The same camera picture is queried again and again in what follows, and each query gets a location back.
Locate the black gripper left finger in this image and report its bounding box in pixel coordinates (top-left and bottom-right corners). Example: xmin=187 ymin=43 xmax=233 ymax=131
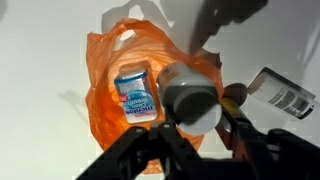
xmin=75 ymin=120 xmax=205 ymax=180

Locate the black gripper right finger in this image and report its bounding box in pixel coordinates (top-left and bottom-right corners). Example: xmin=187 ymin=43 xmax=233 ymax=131
xmin=219 ymin=97 xmax=320 ymax=180

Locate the white bottle grey cap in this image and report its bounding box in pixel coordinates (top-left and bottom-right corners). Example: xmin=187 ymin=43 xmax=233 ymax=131
xmin=156 ymin=61 xmax=223 ymax=137

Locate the amber bottle yellow cap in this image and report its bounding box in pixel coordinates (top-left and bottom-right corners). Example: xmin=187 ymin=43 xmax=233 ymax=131
xmin=216 ymin=82 xmax=249 ymax=148

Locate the blue white mentos box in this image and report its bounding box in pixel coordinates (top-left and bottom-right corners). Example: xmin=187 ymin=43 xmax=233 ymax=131
xmin=113 ymin=67 xmax=159 ymax=125

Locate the white container barcode label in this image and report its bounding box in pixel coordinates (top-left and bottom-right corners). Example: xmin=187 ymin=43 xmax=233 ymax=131
xmin=247 ymin=66 xmax=317 ymax=121

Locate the orange plastic bag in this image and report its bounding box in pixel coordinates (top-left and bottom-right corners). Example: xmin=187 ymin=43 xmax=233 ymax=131
xmin=84 ymin=17 xmax=224 ymax=175

